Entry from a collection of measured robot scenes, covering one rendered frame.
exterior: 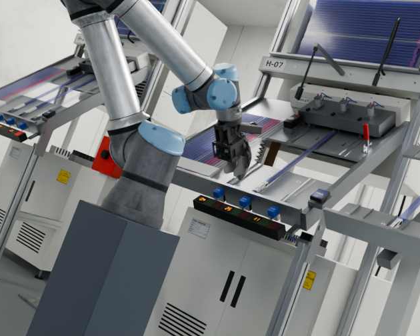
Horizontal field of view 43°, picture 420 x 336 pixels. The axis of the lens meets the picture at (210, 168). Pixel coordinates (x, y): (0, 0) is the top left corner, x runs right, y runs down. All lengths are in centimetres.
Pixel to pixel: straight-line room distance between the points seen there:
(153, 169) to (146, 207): 9
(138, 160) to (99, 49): 30
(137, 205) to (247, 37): 597
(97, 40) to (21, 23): 440
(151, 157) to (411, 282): 80
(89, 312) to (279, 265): 94
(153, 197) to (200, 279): 96
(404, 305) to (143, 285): 73
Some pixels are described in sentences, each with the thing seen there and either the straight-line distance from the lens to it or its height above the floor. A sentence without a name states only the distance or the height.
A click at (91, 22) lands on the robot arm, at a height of 95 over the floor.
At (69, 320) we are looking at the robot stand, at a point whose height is 30.
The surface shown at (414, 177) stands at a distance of 233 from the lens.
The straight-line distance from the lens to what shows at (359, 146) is 199.
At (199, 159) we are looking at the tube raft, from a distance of 197.
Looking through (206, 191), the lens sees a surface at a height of 69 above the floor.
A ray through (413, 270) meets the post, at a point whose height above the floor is 68.
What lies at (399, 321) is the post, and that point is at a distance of 160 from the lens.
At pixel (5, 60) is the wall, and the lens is 569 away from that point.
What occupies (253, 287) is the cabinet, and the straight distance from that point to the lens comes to 202.
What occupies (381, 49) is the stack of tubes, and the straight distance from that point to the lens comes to 224.
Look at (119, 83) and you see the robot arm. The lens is 136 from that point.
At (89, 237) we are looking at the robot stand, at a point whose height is 48.
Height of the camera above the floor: 63
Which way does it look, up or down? 4 degrees up
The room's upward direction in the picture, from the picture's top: 21 degrees clockwise
